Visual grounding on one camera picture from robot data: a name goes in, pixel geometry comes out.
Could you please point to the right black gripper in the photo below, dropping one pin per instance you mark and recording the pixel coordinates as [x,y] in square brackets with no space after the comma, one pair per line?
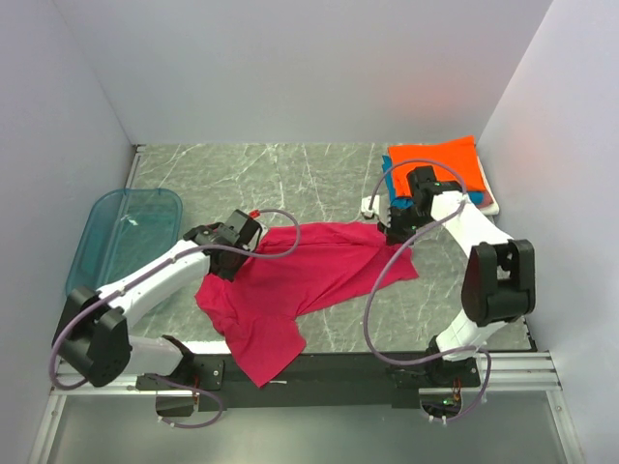
[393,233]

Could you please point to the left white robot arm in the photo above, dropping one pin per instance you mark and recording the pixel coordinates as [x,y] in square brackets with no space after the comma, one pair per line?
[93,335]

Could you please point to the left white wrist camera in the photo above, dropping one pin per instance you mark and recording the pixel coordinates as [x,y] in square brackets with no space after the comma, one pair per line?
[258,220]

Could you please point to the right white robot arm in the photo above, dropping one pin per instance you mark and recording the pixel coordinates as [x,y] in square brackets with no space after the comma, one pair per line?
[499,281]

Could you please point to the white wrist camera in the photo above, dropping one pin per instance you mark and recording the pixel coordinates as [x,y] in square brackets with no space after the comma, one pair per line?
[376,207]
[258,220]

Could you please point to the pink t-shirt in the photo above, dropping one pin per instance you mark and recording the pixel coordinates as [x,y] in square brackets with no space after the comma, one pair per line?
[299,271]

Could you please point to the folded white t-shirt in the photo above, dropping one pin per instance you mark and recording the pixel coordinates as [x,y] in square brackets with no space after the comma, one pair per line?
[494,209]

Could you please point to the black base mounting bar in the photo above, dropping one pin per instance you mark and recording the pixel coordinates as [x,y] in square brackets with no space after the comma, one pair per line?
[332,379]

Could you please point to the folded orange t-shirt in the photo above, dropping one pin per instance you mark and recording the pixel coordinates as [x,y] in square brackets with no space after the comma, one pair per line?
[459,154]

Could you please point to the folded blue t-shirt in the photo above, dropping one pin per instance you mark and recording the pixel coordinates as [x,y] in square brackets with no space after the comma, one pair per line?
[401,202]

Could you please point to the folded mauve t-shirt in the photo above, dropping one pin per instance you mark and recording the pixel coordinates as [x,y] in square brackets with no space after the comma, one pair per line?
[486,200]

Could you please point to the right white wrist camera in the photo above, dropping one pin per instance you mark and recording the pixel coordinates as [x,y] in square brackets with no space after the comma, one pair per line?
[376,207]

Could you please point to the teal transparent plastic bin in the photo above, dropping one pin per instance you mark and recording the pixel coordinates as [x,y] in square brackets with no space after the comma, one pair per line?
[126,229]

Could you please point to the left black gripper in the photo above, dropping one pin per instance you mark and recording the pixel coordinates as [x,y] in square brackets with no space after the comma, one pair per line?
[230,272]

